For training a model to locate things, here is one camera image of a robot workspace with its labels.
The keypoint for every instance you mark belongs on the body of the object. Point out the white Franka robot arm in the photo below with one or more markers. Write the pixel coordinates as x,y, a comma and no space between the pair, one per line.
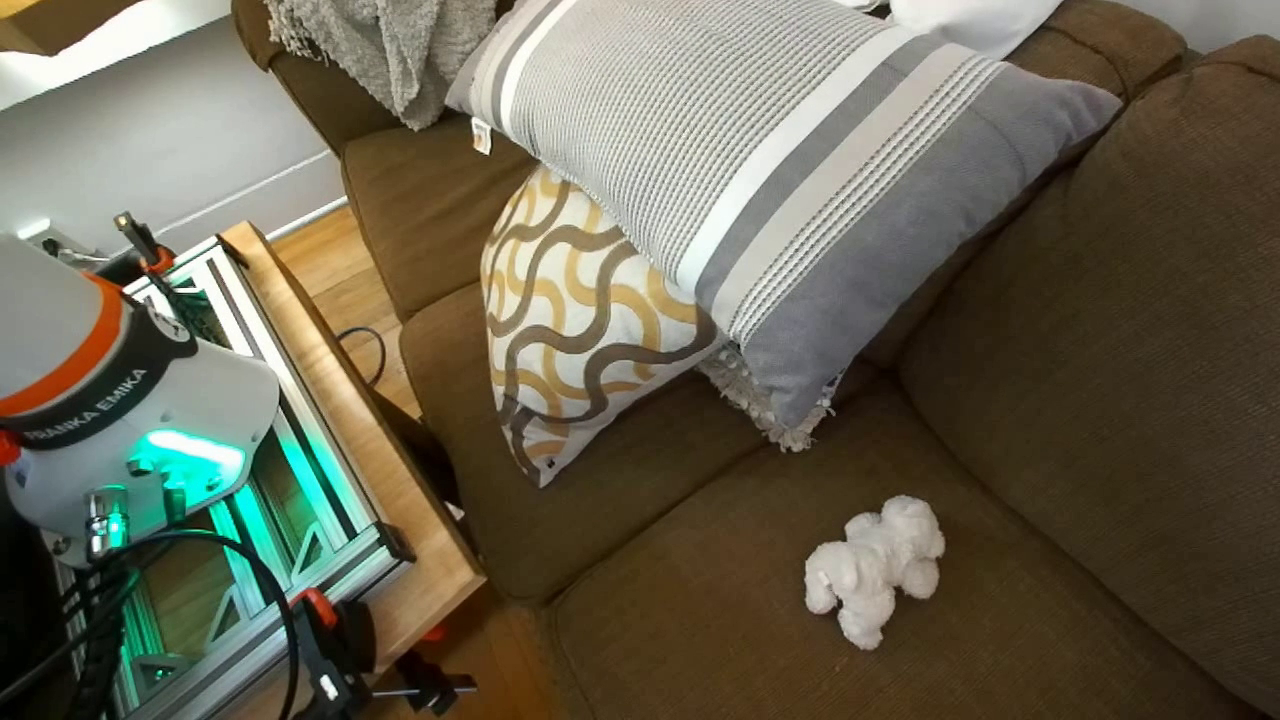
104,385

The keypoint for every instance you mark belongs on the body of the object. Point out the aluminium profile frame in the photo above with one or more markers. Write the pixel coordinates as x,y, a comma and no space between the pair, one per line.
313,520

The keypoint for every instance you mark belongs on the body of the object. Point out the white plush toy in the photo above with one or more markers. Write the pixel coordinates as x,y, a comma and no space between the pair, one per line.
875,567

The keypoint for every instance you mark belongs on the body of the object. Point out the grey knitted blanket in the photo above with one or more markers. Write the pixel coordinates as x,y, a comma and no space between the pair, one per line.
386,46

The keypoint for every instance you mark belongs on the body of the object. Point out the wavy patterned yellow brown pillow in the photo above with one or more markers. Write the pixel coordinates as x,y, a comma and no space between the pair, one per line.
572,320

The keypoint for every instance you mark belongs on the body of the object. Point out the light wooden table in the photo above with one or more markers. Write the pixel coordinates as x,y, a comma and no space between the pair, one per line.
366,442

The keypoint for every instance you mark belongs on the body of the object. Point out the orange black bar clamp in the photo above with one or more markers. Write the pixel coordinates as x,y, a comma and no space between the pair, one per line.
333,646
147,246

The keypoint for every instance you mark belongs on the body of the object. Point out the brown fabric sofa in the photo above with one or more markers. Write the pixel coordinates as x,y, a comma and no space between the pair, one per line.
1064,400

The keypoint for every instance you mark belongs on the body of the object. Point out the grey white striped pillow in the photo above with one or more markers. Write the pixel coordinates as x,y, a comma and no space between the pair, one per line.
745,160

